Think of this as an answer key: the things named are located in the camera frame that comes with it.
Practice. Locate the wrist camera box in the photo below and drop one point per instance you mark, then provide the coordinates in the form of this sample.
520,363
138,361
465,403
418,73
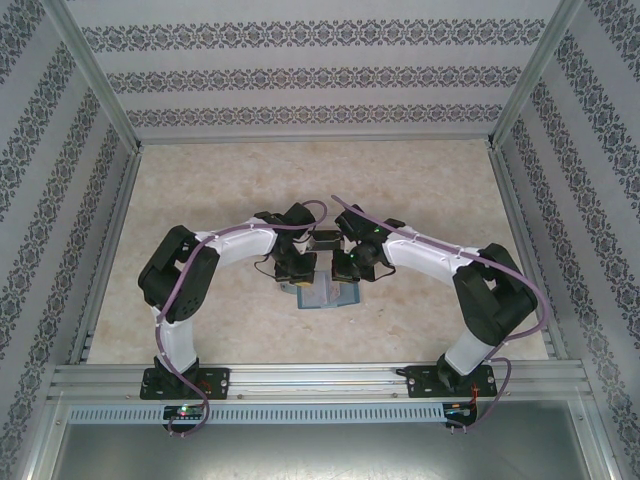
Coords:
296,261
352,262

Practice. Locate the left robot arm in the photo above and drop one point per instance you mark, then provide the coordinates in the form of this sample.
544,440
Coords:
240,245

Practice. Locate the grey metal sheet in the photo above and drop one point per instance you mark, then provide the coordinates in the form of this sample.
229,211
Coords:
320,455

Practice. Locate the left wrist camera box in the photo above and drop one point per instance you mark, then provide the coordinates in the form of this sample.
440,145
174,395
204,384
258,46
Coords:
296,261

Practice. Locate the white VIP card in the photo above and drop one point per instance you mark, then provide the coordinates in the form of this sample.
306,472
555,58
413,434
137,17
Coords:
324,295

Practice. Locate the aluminium frame beam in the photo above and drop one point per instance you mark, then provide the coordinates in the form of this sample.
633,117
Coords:
597,440
42,440

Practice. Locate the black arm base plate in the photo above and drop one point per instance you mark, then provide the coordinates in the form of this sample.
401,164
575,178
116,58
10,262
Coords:
420,382
220,382

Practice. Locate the aluminium mounting rail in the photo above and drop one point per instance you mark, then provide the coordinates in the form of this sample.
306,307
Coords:
310,382

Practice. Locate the aluminium frame post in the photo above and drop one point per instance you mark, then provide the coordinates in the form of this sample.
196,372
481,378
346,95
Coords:
529,75
102,75

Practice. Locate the aluminium side rail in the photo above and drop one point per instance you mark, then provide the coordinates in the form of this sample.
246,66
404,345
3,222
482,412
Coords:
525,250
107,250

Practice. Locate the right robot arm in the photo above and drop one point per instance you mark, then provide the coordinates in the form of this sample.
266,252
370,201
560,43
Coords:
425,252

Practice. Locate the small controller board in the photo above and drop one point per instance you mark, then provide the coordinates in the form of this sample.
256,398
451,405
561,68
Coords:
185,412
457,410

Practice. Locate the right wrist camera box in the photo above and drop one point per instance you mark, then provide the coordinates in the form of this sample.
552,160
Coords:
352,262

